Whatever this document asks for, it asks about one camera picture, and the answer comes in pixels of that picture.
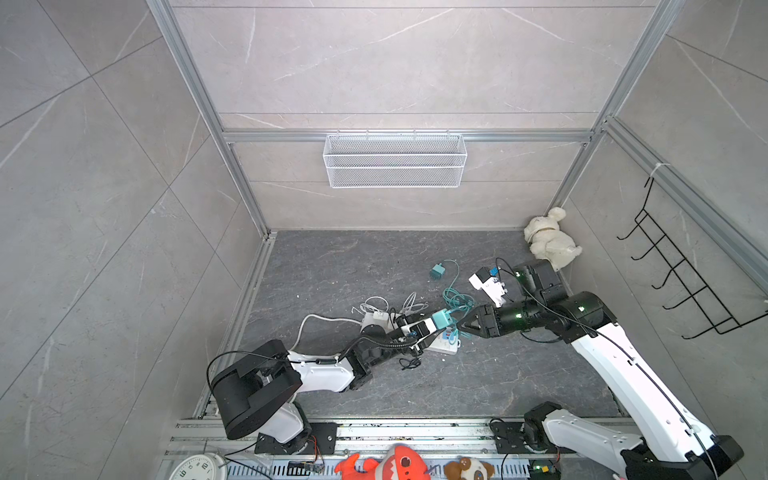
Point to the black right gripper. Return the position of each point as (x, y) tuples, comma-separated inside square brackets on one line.
[(489, 324)]

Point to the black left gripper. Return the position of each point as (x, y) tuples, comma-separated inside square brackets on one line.
[(413, 317)]

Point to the white USB charger adapter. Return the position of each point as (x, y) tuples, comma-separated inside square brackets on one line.
[(381, 318)]

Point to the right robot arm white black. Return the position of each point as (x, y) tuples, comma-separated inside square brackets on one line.
[(670, 442)]

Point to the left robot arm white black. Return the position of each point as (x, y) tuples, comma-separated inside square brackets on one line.
[(256, 394)]

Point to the white power strip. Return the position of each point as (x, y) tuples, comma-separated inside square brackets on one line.
[(448, 343)]

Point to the white plush bear toy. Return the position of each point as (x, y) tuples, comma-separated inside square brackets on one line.
[(548, 242)]

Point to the red plush toy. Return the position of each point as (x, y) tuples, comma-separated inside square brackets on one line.
[(399, 463)]

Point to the brown dog plush toy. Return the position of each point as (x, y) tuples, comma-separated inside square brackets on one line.
[(468, 468)]

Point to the white alarm clock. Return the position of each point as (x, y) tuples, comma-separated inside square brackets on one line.
[(205, 466)]

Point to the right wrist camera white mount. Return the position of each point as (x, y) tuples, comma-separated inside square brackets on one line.
[(488, 281)]

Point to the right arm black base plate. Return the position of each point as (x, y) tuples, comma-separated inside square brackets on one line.
[(522, 437)]

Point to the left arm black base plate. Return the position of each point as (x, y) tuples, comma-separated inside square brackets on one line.
[(318, 438)]

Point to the white wire mesh basket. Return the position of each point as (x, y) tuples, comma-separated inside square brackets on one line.
[(413, 160)]

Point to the black wire hook rack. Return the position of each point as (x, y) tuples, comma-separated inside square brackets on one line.
[(678, 266)]

